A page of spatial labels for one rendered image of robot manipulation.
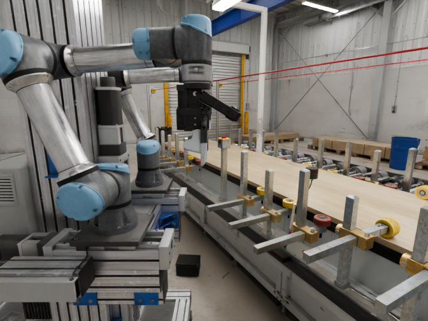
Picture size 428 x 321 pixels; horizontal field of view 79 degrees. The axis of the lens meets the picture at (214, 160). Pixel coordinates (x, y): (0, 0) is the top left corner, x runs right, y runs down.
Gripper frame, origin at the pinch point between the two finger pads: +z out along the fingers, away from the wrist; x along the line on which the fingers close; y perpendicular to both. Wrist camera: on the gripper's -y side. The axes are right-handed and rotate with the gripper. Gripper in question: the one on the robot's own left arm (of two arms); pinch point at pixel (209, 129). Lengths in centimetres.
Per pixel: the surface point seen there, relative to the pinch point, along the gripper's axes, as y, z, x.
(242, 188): -21.3, 39.6, -8.3
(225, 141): -10.3, 11.7, -29.9
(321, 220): -55, 41, 35
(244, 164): -22.2, 23.4, -8.7
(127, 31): 263, -231, -713
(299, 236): -42, 46, 41
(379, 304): -46, 37, 94
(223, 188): -10, 48, -32
